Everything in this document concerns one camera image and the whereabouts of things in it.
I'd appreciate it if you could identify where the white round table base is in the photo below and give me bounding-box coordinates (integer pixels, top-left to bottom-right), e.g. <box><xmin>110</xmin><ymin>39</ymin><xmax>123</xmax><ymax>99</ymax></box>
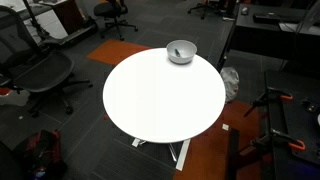
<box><xmin>131</xmin><ymin>137</ymin><xmax>192</xmax><ymax>172</ymax></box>

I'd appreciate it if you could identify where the white ceramic bowl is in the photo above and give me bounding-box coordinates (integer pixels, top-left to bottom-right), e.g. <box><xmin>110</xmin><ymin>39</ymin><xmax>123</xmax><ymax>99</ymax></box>
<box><xmin>166</xmin><ymin>40</ymin><xmax>197</xmax><ymax>64</ymax></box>

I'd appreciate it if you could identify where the black desk with items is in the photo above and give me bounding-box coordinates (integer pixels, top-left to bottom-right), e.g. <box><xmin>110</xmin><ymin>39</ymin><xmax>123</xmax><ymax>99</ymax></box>
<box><xmin>217</xmin><ymin>3</ymin><xmax>320</xmax><ymax>71</ymax></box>

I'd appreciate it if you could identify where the black office chair far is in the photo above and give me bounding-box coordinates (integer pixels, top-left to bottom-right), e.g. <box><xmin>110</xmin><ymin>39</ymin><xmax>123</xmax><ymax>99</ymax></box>
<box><xmin>93</xmin><ymin>0</ymin><xmax>138</xmax><ymax>41</ymax></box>

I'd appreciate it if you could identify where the teal capped marker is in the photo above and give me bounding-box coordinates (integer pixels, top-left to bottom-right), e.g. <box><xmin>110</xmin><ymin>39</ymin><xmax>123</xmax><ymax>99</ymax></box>
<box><xmin>175</xmin><ymin>49</ymin><xmax>181</xmax><ymax>57</ymax></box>

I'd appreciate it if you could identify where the white plastic bag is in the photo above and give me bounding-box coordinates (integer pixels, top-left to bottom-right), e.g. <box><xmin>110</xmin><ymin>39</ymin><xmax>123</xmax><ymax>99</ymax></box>
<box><xmin>220</xmin><ymin>67</ymin><xmax>240</xmax><ymax>103</ymax></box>

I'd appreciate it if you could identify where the black keyboard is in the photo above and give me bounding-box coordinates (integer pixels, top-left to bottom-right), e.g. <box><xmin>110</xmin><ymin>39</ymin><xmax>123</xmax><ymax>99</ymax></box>
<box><xmin>253</xmin><ymin>13</ymin><xmax>281</xmax><ymax>24</ymax></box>

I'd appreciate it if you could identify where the red black backpack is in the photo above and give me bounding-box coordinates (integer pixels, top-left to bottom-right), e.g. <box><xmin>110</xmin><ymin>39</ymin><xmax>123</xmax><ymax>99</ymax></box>
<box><xmin>13</xmin><ymin>130</ymin><xmax>67</xmax><ymax>180</ymax></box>

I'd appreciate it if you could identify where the black orange clamp upper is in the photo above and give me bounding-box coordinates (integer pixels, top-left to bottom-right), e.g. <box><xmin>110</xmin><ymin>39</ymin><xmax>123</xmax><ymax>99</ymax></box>
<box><xmin>244</xmin><ymin>87</ymin><xmax>293</xmax><ymax>117</ymax></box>

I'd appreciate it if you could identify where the black orange clamp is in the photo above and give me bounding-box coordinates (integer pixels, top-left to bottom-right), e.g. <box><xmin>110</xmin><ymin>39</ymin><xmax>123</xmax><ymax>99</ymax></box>
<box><xmin>254</xmin><ymin>128</ymin><xmax>306</xmax><ymax>151</ymax></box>
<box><xmin>244</xmin><ymin>87</ymin><xmax>293</xmax><ymax>117</ymax></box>

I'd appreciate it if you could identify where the black mesh office chair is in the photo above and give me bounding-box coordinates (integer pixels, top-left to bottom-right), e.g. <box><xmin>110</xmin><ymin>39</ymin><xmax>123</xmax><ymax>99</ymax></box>
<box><xmin>0</xmin><ymin>5</ymin><xmax>93</xmax><ymax>117</ymax></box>

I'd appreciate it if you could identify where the black orange clamp lower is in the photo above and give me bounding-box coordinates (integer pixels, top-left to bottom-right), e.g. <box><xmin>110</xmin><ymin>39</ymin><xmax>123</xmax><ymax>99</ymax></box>
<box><xmin>254</xmin><ymin>128</ymin><xmax>306</xmax><ymax>151</ymax></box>

